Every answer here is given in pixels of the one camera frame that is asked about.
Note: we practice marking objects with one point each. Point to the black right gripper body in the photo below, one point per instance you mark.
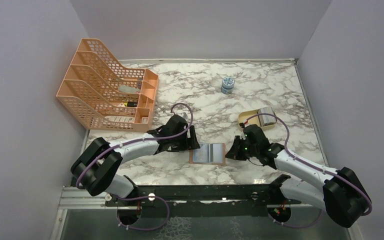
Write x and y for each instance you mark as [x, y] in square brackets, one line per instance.
[250, 150]

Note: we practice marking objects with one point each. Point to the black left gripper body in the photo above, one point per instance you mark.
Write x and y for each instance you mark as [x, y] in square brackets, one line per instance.
[179, 144]

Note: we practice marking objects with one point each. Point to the silver card number side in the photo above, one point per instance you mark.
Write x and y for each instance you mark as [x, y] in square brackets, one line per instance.
[201, 155]

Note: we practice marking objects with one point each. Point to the tan leather card holder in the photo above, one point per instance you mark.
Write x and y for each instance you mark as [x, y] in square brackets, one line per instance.
[222, 164]

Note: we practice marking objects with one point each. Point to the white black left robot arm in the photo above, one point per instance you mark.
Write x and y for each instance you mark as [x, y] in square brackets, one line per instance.
[96, 168]

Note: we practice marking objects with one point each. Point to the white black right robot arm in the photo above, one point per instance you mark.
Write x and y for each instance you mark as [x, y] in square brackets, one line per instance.
[339, 193]

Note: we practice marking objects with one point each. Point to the yellow black marker pen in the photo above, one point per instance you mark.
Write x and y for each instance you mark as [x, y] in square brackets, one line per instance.
[128, 104]

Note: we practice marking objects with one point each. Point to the white boxes in organizer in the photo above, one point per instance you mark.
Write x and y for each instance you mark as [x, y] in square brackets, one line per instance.
[120, 119]

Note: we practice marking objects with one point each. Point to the small blue white jar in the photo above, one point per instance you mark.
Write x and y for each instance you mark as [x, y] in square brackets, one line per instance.
[227, 85]

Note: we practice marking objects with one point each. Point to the orange plastic file organizer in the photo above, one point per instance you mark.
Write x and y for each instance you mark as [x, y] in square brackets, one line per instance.
[96, 82]

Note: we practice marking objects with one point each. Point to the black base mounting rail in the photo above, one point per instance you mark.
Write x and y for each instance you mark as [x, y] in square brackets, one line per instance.
[225, 200]

